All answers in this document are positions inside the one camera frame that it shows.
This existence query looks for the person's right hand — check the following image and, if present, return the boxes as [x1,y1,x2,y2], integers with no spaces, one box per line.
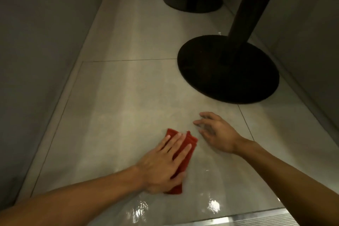
[193,112,255,155]

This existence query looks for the person's left hand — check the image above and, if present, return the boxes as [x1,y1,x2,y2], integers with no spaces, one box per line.
[135,132,192,195]

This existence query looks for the red cloth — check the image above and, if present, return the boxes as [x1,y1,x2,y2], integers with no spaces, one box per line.
[163,128,198,195]

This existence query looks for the person's right forearm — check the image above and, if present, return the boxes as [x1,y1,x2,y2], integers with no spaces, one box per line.
[236,139,339,226]

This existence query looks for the person's left forearm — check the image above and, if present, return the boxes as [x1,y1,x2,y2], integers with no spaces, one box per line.
[0,166,149,226]

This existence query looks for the beige tiled floor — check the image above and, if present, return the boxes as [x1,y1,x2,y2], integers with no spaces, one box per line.
[16,0,339,226]

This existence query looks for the grey bench base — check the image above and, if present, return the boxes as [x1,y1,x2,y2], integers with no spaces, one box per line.
[0,0,108,209]
[213,0,339,142]

